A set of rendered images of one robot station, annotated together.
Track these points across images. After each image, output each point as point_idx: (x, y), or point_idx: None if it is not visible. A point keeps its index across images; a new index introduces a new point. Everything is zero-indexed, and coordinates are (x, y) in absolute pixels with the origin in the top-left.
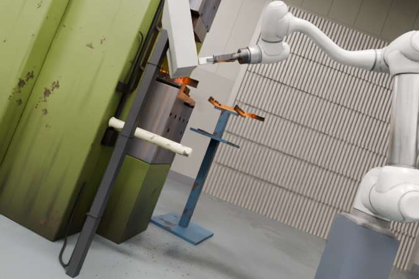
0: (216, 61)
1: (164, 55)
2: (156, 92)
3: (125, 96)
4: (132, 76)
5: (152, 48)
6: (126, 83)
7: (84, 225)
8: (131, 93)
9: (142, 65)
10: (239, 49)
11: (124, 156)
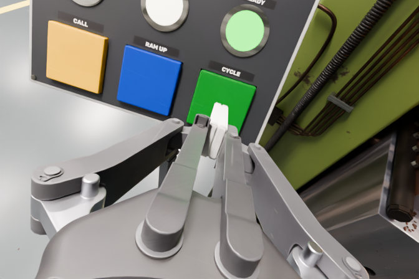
0: (216, 165)
1: None
2: (362, 177)
3: (277, 131)
4: (296, 106)
5: (398, 59)
6: (288, 112)
7: None
8: (312, 139)
9: (341, 96)
10: (144, 277)
11: (164, 170)
